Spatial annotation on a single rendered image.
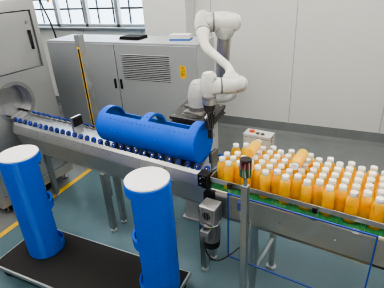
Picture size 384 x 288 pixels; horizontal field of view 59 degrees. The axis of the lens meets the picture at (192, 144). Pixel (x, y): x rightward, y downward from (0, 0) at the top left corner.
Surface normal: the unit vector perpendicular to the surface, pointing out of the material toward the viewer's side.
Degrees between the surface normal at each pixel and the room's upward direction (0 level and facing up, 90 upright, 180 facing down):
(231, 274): 0
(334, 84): 90
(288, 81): 90
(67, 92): 90
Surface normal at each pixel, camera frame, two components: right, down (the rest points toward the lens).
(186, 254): -0.05, -0.90
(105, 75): -0.42, 0.42
